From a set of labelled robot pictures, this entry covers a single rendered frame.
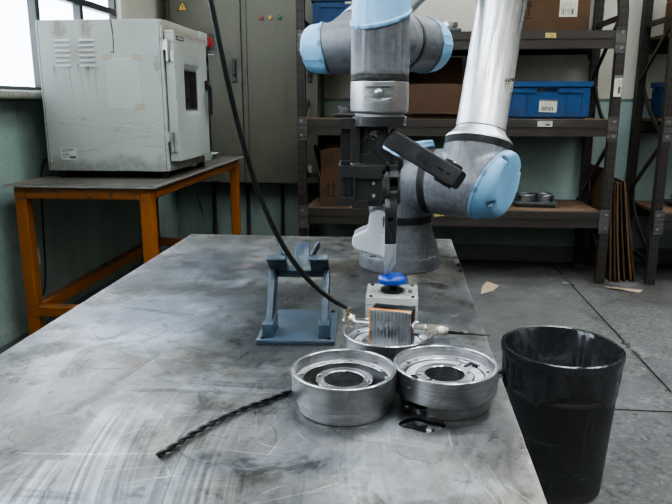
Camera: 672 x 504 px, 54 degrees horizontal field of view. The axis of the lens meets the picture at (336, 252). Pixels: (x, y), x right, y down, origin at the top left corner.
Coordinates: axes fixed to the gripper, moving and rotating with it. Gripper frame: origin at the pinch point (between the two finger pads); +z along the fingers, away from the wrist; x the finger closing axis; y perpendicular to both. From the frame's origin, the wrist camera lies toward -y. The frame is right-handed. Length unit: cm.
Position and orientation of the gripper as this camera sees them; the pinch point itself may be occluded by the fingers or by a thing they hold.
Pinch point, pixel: (392, 265)
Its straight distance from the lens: 90.7
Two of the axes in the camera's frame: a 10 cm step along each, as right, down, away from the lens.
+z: 0.0, 9.8, 2.2
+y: -10.0, -0.2, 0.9
